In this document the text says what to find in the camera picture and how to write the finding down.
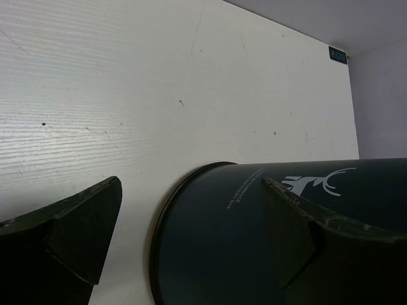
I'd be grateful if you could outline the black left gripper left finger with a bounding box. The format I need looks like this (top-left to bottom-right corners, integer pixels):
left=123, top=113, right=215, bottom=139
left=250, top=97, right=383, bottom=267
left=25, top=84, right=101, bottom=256
left=1, top=176, right=122, bottom=304

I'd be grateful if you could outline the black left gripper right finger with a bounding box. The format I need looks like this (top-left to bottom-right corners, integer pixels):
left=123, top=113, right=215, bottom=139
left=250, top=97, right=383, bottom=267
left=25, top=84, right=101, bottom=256
left=261, top=178, right=406, bottom=304

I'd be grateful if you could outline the dark blue round bin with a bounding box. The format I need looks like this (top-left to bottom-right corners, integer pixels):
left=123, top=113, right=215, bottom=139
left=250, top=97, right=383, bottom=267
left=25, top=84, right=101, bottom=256
left=149, top=158, right=406, bottom=304

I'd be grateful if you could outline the right blue corner sticker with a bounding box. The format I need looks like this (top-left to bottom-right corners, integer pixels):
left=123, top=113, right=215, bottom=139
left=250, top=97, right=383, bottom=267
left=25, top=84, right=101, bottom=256
left=328, top=46, right=348, bottom=65

